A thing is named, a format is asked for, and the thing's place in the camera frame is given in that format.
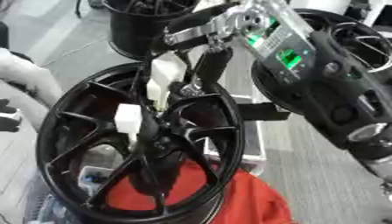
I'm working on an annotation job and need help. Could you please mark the white pin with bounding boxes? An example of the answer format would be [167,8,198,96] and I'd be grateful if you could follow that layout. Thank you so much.
[145,59,189,111]
[113,102,146,142]

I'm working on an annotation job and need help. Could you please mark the black spoked wheel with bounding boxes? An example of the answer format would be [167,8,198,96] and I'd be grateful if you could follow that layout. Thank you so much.
[35,61,247,224]

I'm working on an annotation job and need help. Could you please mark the clear plastic box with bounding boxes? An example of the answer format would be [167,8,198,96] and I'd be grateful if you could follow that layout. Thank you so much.
[76,165,118,196]

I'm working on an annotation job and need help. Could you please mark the black wheel with silver spokes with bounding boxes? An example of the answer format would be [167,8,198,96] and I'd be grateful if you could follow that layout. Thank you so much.
[294,8,392,74]

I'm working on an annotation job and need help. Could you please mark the white metal stand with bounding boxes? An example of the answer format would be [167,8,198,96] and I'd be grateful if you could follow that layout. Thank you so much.
[202,40,294,177]

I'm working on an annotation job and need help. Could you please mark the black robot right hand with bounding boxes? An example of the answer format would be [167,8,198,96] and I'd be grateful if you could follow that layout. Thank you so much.
[148,3,242,99]

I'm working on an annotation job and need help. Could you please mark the black cable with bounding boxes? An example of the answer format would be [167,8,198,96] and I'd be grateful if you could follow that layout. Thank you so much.
[73,0,85,19]

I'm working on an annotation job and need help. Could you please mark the black wheel rim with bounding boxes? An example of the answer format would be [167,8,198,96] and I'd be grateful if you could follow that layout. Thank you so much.
[101,0,206,61]

